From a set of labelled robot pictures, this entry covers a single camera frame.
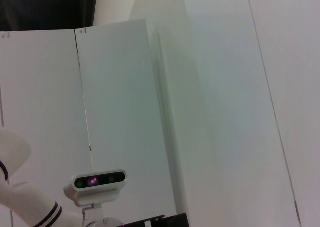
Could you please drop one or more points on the white head camera bracket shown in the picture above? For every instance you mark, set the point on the white head camera bracket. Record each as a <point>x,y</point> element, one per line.
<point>100,215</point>

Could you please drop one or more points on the white head depth camera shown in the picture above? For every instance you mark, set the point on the white head depth camera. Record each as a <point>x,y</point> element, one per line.
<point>100,182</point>

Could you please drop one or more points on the black robot chest panel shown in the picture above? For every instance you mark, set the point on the black robot chest panel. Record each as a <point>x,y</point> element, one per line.
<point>160,220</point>

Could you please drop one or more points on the dark curtain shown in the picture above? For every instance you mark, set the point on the dark curtain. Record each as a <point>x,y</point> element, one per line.
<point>45,4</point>

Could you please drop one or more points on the white partition board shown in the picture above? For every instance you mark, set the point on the white partition board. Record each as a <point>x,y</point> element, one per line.
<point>120,99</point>
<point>40,99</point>

